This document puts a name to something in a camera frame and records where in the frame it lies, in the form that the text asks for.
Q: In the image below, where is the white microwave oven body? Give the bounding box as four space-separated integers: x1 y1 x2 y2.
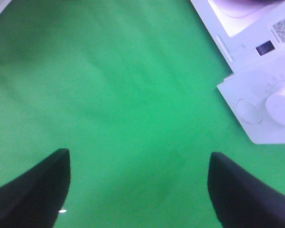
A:
192 0 285 144

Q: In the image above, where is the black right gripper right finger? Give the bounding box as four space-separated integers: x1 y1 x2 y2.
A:
207 152 285 228

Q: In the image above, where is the lower white microwave knob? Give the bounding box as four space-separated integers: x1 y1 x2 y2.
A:
266 86 285 126

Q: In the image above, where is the round microwave door button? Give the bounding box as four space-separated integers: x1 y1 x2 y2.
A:
236 99 263 124

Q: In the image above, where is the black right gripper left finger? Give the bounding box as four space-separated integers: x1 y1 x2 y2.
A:
0 148 70 228

